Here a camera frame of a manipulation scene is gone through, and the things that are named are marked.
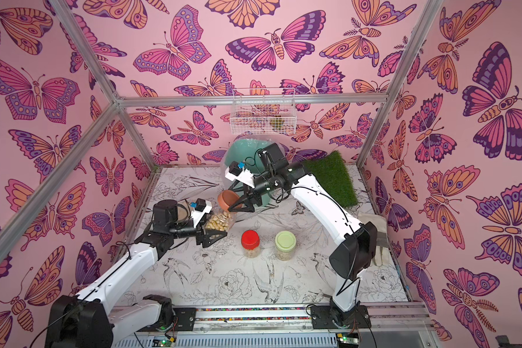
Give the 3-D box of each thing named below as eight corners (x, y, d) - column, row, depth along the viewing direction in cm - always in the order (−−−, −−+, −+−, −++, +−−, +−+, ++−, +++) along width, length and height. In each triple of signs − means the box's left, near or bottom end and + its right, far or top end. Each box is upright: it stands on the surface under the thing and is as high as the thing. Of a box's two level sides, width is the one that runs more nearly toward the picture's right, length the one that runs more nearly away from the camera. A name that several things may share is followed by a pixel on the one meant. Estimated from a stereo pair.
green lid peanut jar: (275, 262, 88) (276, 249, 78) (275, 246, 93) (275, 230, 82) (293, 262, 88) (297, 248, 78) (292, 246, 93) (295, 230, 82)
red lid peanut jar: (243, 258, 90) (240, 246, 80) (244, 243, 94) (241, 230, 85) (259, 258, 90) (258, 246, 80) (260, 243, 94) (259, 230, 84)
